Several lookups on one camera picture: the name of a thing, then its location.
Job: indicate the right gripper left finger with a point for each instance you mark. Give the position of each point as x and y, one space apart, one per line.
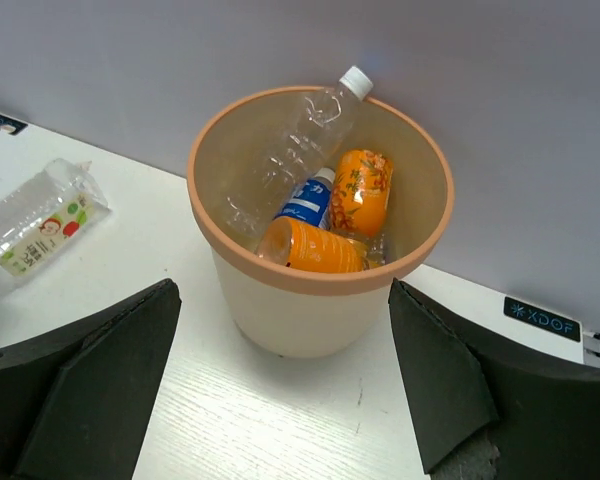
75 402

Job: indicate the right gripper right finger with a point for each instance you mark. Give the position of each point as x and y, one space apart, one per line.
486 407

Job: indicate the large clear square bottle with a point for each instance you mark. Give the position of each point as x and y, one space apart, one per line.
45 216

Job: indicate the orange bottle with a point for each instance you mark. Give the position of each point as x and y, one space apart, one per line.
296 244
360 194

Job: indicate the blue label bottle blue cap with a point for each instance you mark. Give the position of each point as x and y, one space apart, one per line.
309 202

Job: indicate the clear ribbed bottle white cap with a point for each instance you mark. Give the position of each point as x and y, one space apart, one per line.
309 136

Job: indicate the beige bin with orange rim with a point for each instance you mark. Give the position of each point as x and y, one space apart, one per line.
300 314

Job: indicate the right blue table sticker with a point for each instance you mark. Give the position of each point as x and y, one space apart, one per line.
542 319

